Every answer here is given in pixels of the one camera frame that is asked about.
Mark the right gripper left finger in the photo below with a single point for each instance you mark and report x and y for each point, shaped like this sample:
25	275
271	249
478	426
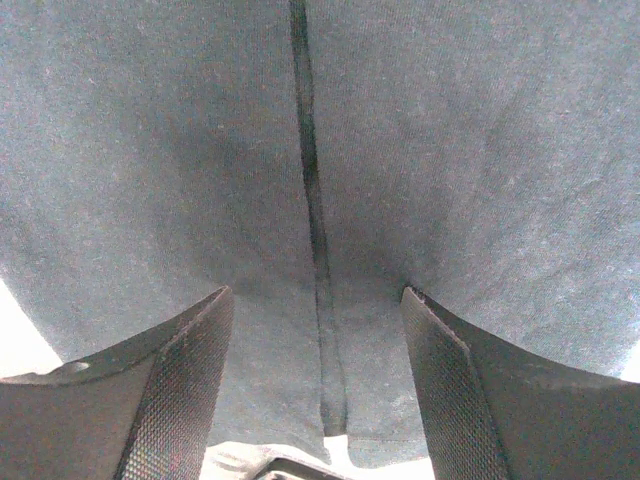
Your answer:
140	409

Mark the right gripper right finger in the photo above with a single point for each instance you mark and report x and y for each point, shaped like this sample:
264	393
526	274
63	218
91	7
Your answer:
491	410

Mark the black t-shirt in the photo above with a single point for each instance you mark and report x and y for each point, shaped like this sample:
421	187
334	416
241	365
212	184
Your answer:
318	157

